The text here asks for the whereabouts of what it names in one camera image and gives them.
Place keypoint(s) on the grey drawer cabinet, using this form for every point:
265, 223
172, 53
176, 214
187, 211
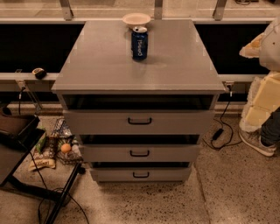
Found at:
100, 74

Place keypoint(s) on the grey drawer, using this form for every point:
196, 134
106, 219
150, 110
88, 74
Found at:
127, 122
140, 175
140, 153

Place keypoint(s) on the snack bag on floor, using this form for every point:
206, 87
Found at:
42, 160

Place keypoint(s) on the black tape measure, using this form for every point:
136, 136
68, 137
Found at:
39, 73

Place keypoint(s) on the grey middle drawer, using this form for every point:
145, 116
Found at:
140, 153

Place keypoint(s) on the dark trouser leg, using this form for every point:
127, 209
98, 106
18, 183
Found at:
270, 130

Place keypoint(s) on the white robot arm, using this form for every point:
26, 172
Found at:
264, 93

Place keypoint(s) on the grey sneaker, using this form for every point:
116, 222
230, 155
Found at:
253, 140

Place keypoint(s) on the grey bottom drawer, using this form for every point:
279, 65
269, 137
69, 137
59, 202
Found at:
140, 175

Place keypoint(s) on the blue soda can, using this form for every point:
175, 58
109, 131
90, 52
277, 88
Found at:
139, 43

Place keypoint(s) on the grey top drawer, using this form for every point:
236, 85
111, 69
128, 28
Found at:
127, 122

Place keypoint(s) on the white ceramic bowl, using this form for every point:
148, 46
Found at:
136, 19

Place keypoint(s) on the orange fruit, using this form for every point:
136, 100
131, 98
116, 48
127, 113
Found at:
65, 148

